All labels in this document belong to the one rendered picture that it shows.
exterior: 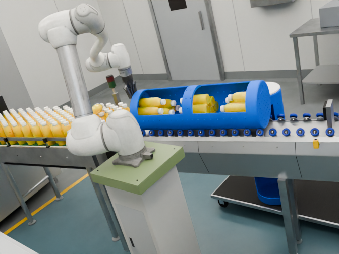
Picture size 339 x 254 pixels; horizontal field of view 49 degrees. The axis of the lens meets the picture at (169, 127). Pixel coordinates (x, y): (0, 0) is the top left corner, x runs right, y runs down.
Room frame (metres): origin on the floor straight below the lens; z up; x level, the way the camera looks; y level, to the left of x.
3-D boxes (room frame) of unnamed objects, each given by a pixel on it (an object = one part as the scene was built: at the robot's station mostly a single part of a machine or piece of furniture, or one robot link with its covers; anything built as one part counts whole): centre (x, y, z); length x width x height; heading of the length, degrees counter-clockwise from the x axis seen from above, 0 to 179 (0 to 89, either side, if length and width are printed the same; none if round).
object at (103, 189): (2.40, 0.59, 0.50); 0.04 x 0.04 x 1.00; 56
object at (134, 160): (1.80, 0.21, 1.09); 0.22 x 0.18 x 0.06; 51
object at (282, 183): (1.87, -0.58, 0.31); 0.06 x 0.06 x 0.63; 56
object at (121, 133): (1.81, 0.24, 1.23); 0.18 x 0.16 x 0.22; 83
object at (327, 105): (1.77, -0.85, 1.00); 0.10 x 0.04 x 0.15; 146
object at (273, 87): (2.37, -0.67, 1.03); 0.28 x 0.28 x 0.01
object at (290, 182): (1.99, -0.65, 0.31); 0.06 x 0.06 x 0.63; 56
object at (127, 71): (2.45, 0.18, 1.39); 0.09 x 0.09 x 0.06
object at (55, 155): (3.00, 0.97, 0.45); 1.64 x 0.48 x 0.90; 56
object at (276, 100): (2.37, -0.67, 0.59); 0.28 x 0.28 x 0.88
